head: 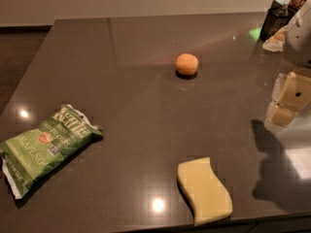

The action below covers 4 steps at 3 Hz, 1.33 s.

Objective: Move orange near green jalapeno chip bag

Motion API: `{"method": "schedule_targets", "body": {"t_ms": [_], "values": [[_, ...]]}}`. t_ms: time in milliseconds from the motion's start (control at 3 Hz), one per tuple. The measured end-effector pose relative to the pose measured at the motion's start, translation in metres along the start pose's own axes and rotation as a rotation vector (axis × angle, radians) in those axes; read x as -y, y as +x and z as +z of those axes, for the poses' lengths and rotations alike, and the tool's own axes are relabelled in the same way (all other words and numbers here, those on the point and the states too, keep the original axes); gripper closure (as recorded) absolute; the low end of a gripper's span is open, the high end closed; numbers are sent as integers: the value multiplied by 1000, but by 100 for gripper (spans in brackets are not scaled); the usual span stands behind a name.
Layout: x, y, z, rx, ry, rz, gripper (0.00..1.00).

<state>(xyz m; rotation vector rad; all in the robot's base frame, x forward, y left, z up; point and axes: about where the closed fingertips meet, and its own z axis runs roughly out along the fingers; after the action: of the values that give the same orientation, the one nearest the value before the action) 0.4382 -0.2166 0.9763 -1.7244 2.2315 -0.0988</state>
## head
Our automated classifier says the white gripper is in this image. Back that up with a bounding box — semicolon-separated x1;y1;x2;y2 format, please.
264;0;311;128

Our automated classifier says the orange fruit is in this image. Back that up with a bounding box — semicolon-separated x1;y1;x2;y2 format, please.
176;53;198;76

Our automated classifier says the green jalapeno chip bag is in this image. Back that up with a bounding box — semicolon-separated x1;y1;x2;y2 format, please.
0;104;103;199

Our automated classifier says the white snack wrapper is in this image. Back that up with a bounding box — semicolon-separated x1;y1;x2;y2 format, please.
262;26;287;52

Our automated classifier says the black basket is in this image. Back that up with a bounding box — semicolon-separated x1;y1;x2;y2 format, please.
259;0;297;41

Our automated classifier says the yellow sponge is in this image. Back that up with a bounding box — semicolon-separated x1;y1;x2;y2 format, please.
177;157;233;226

